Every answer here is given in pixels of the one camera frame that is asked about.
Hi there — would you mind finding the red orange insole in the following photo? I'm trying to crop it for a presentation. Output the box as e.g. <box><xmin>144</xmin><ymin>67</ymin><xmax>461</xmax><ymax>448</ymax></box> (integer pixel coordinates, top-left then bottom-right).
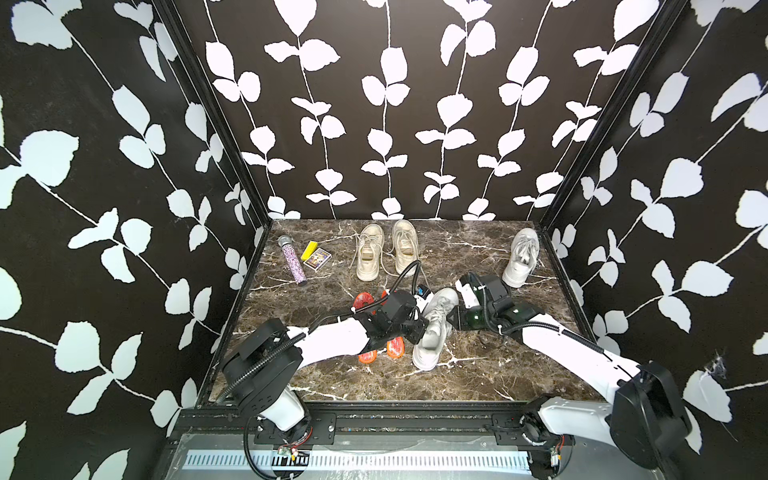
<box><xmin>353</xmin><ymin>292</ymin><xmax>378</xmax><ymax>364</ymax></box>

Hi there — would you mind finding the white sneaker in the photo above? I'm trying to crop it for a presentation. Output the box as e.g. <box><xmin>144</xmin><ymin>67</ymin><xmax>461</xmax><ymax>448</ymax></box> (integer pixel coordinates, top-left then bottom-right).
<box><xmin>412</xmin><ymin>287</ymin><xmax>459</xmax><ymax>371</ymax></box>
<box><xmin>502</xmin><ymin>228</ymin><xmax>540</xmax><ymax>288</ymax></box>

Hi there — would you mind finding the beige lace sneaker one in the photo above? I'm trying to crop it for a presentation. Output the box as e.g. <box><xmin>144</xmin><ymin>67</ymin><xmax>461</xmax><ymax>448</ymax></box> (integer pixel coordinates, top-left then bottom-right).
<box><xmin>356</xmin><ymin>223</ymin><xmax>384</xmax><ymax>282</ymax></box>
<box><xmin>392</xmin><ymin>219</ymin><xmax>419</xmax><ymax>274</ymax></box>

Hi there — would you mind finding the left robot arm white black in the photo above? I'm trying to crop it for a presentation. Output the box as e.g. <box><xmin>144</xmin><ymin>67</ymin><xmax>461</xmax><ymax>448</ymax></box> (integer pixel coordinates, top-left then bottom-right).
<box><xmin>215</xmin><ymin>260</ymin><xmax>426</xmax><ymax>442</ymax></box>

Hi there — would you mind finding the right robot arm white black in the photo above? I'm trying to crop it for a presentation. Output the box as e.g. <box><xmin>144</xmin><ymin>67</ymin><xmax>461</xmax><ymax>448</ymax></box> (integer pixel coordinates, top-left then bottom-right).
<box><xmin>447</xmin><ymin>273</ymin><xmax>692</xmax><ymax>470</ymax></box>

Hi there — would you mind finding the purple card box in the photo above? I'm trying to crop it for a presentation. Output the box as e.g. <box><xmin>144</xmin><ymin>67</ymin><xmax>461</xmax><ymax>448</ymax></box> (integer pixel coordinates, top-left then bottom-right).
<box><xmin>304</xmin><ymin>247</ymin><xmax>332</xmax><ymax>271</ymax></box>

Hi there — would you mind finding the yellow small block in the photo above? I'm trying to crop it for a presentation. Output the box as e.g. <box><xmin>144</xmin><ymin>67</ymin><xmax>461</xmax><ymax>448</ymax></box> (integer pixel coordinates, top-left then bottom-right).
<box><xmin>301</xmin><ymin>241</ymin><xmax>318</xmax><ymax>262</ymax></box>

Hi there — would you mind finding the purple glitter bottle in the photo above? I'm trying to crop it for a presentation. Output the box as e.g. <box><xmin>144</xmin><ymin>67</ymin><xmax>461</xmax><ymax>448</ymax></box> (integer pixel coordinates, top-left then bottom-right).
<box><xmin>278</xmin><ymin>235</ymin><xmax>307</xmax><ymax>285</ymax></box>

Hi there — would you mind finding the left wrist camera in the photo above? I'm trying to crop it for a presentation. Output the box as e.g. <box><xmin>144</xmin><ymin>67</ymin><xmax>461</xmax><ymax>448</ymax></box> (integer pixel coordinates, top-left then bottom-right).
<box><xmin>415</xmin><ymin>284</ymin><xmax>433</xmax><ymax>302</ymax></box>

